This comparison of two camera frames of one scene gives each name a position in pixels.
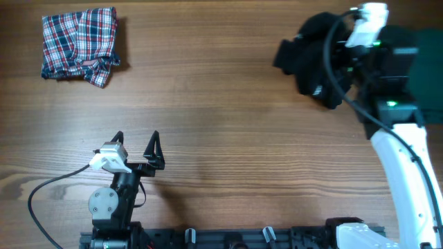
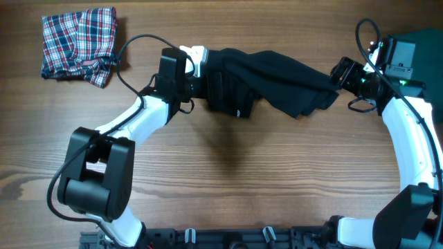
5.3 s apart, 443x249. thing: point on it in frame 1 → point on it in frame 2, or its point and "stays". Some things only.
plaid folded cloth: [81, 44] stays
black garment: [320, 57] → [236, 78]
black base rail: [122, 234] stays
